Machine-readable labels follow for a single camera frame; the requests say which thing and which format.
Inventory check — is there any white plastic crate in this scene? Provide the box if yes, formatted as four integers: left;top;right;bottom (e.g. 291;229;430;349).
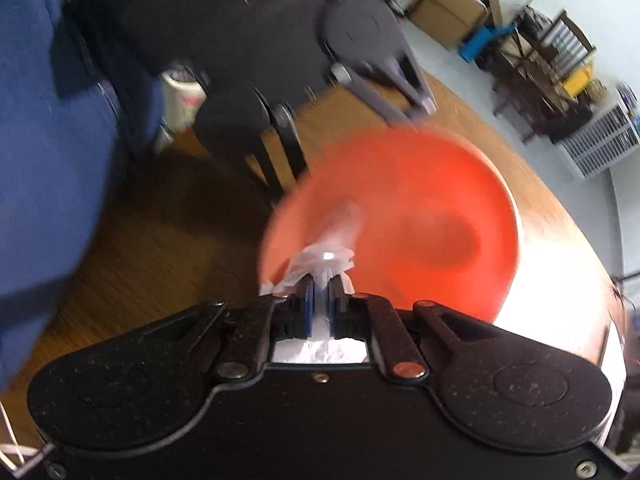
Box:
557;97;640;181

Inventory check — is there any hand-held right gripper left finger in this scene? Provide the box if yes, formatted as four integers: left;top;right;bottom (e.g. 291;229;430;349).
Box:
144;279;316;380

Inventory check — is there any yellow box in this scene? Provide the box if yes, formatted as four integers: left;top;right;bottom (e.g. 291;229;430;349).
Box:
562;60;598;98

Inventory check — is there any red bowl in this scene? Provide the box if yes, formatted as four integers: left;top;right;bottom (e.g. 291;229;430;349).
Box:
260;127;526;327

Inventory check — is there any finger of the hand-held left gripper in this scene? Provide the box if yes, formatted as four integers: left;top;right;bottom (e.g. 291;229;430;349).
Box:
327;42;441;126
247;87;311;207

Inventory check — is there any blue plastic bin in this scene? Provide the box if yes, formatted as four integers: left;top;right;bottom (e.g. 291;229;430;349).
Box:
457;22;518;63

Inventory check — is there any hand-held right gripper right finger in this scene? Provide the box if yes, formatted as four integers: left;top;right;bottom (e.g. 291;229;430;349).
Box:
326;279;497;381

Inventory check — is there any dark wooden chair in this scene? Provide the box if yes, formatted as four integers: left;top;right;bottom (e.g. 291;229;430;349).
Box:
487;7;598;146

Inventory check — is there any white plastic bucket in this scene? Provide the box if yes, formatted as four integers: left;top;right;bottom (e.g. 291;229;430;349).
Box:
160;62;208;133

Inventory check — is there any person's blue clothing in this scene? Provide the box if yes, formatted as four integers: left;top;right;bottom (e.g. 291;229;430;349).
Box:
0;0;168;391

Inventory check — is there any cardboard box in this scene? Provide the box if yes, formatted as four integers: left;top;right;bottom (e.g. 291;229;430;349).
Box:
407;0;493;51

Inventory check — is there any white paper tissue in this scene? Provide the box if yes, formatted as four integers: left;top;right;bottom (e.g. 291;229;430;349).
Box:
257;199;370;364

